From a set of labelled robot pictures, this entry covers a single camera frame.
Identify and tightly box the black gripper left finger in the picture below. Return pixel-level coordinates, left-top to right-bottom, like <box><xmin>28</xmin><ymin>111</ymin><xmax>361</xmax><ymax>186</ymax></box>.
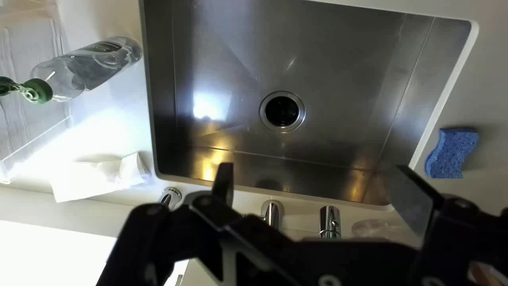
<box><xmin>96</xmin><ymin>160</ymin><xmax>250</xmax><ymax>286</ymax></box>

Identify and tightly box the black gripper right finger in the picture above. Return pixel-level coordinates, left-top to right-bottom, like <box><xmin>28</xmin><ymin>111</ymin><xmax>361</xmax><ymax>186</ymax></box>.
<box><xmin>387</xmin><ymin>164</ymin><xmax>508</xmax><ymax>286</ymax></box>

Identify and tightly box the clear green-capped dish soap bottle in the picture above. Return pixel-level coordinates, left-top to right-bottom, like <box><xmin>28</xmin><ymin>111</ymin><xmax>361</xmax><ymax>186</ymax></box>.
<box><xmin>0</xmin><ymin>35</ymin><xmax>142</xmax><ymax>106</ymax></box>

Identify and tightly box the round sink drain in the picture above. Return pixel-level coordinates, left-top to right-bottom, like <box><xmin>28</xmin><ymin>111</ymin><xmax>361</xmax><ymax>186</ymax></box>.
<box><xmin>258</xmin><ymin>91</ymin><xmax>307</xmax><ymax>133</ymax></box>

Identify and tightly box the stainless steel sink basin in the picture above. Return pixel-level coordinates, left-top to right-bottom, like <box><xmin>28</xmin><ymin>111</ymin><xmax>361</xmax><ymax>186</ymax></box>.
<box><xmin>137</xmin><ymin>0</ymin><xmax>480</xmax><ymax>208</ymax></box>

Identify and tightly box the blue sponge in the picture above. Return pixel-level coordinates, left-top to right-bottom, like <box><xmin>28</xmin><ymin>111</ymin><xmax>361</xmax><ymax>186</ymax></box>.
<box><xmin>423</xmin><ymin>125</ymin><xmax>480</xmax><ymax>179</ymax></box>

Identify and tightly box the crumpled white cloth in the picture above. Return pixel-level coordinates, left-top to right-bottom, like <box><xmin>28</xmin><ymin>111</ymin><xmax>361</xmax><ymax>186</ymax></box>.
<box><xmin>45</xmin><ymin>149</ymin><xmax>155</xmax><ymax>203</ymax></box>

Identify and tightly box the chrome gooseneck faucet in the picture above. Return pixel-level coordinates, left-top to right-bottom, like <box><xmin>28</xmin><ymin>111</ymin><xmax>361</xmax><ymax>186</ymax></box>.
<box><xmin>260</xmin><ymin>199</ymin><xmax>342</xmax><ymax>241</ymax></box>

